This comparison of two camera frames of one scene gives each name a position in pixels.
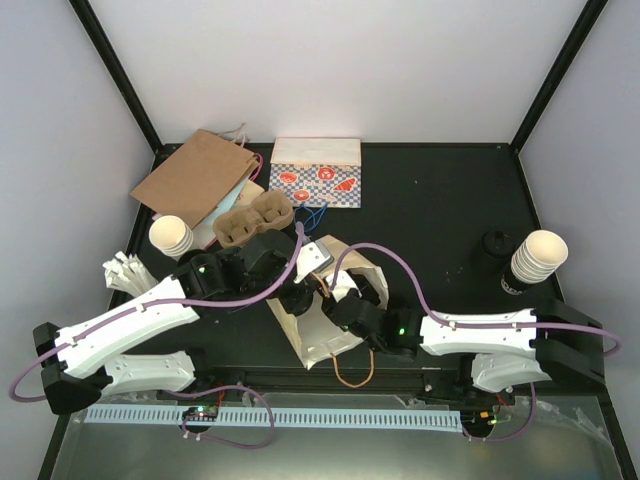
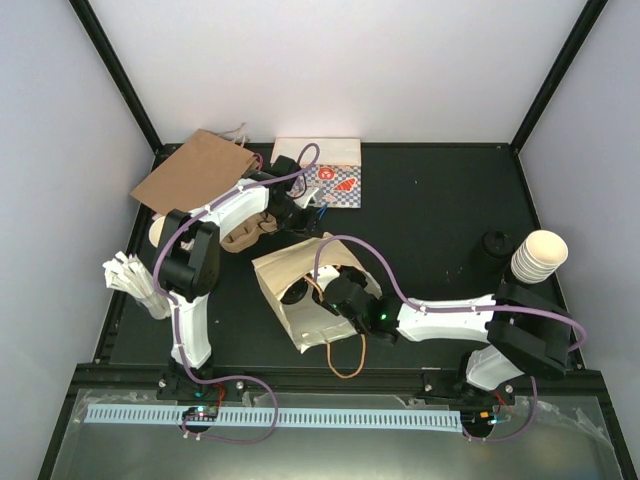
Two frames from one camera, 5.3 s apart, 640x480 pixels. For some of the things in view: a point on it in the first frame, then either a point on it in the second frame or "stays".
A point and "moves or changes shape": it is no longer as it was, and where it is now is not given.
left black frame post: [100, 41] stays
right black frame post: [583, 27] stays
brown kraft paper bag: [198, 175] stays
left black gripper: [292, 303] → [306, 228]
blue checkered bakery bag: [317, 172] stays
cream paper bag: [318, 331] moves or changes shape
